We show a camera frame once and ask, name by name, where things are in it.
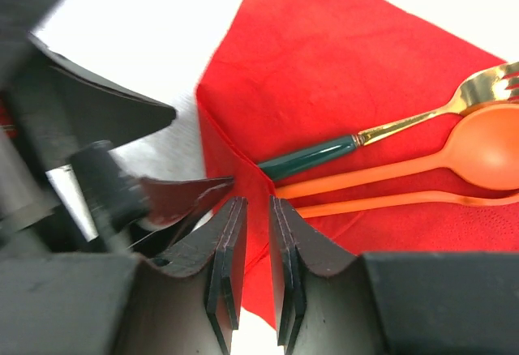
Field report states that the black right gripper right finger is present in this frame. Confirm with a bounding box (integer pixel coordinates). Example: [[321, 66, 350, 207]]
[[269, 197, 518, 354]]

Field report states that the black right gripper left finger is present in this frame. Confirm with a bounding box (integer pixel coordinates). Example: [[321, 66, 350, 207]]
[[1, 197, 247, 354]]

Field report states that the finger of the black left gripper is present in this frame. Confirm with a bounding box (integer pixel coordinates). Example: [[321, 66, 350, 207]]
[[139, 177, 234, 228]]

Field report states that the orange plastic spoon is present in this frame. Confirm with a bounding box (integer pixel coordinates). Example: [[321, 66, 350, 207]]
[[277, 104, 518, 199]]

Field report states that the gold fork green handle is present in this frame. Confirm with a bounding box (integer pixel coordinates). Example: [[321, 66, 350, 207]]
[[258, 62, 518, 181]]

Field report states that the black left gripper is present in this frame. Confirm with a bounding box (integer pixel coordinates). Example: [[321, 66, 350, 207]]
[[1, 0, 177, 254]]

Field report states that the red paper napkin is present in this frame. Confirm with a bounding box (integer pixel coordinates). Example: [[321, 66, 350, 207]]
[[196, 0, 518, 327]]

